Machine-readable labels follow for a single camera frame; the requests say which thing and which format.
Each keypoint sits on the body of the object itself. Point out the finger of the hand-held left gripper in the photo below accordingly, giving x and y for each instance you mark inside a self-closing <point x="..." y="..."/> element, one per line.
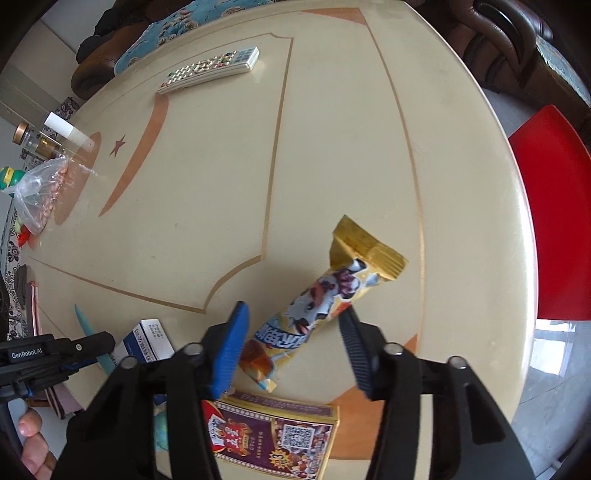
<point x="87" y="346"/>
<point x="46" y="381"/>

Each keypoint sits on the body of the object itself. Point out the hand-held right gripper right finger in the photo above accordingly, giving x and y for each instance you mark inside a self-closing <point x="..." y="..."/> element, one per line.
<point x="355" y="355"/>

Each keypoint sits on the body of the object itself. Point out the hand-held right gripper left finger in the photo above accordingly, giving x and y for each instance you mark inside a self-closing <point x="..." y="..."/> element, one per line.
<point x="231" y="350"/>

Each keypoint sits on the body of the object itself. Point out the small white and blue box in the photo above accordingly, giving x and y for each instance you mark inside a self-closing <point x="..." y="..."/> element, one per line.
<point x="147" y="339"/>

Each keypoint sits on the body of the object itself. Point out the gold snack wrapper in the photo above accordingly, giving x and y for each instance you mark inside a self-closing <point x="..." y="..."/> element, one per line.
<point x="323" y="290"/>

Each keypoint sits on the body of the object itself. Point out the red and gold card box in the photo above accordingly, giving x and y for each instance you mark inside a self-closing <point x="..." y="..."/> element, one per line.
<point x="277" y="434"/>

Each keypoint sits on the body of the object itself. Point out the person's left hand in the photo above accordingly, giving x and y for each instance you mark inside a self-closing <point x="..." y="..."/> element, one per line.
<point x="34" y="434"/>

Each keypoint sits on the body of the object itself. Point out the pink smartphone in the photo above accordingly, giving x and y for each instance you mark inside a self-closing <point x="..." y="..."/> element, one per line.
<point x="64" y="401"/>

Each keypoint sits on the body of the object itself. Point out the black and white patterned cloth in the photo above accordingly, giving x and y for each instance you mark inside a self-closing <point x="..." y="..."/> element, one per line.
<point x="11" y="258"/>

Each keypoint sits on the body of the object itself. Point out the red fruit tray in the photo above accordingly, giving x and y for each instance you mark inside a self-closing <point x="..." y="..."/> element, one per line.
<point x="24" y="236"/>

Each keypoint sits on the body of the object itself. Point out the clear bag of peanuts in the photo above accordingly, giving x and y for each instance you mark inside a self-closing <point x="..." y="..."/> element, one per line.
<point x="44" y="194"/>

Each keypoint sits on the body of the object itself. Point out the green plastic bottle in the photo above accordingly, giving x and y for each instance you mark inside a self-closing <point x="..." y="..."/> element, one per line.
<point x="9" y="177"/>

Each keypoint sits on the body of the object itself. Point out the glass bottle with copper cap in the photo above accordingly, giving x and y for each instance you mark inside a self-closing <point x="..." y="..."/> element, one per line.
<point x="27" y="136"/>

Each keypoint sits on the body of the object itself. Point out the red plastic chair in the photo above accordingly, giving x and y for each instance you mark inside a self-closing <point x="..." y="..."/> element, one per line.
<point x="558" y="207"/>

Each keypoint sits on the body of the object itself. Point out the brown leather sofa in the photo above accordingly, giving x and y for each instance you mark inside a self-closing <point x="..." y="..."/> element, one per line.
<point x="92" y="69"/>

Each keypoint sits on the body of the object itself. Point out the white remote control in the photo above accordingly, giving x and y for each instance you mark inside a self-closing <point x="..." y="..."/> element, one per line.
<point x="207" y="69"/>

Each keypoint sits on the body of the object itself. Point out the blue floral blanket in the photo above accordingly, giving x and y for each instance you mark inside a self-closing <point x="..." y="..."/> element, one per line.
<point x="157" y="32"/>

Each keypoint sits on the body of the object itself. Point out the brown leather armchair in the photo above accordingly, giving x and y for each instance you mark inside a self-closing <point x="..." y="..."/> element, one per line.
<point x="498" y="37"/>

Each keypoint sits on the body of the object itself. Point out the teal seat cover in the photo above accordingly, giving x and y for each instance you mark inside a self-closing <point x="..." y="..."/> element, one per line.
<point x="561" y="64"/>

